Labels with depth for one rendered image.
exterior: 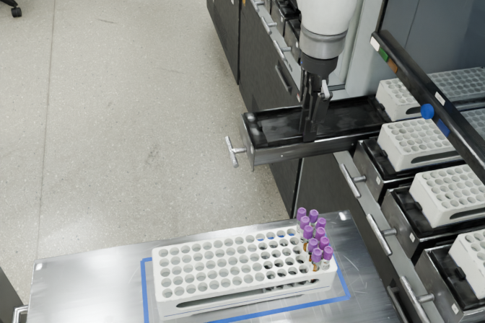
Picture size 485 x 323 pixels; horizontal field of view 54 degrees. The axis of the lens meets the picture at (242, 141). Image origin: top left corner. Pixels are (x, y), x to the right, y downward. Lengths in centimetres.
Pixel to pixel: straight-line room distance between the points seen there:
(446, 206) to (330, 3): 45
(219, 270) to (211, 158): 141
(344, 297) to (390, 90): 55
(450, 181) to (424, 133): 14
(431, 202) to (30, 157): 181
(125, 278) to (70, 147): 152
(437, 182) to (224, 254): 47
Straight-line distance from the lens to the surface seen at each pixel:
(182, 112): 243
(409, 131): 113
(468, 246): 95
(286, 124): 116
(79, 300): 88
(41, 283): 92
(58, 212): 210
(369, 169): 112
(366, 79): 127
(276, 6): 164
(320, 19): 89
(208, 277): 80
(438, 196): 101
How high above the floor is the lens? 157
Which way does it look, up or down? 44 degrees down
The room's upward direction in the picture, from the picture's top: 2 degrees clockwise
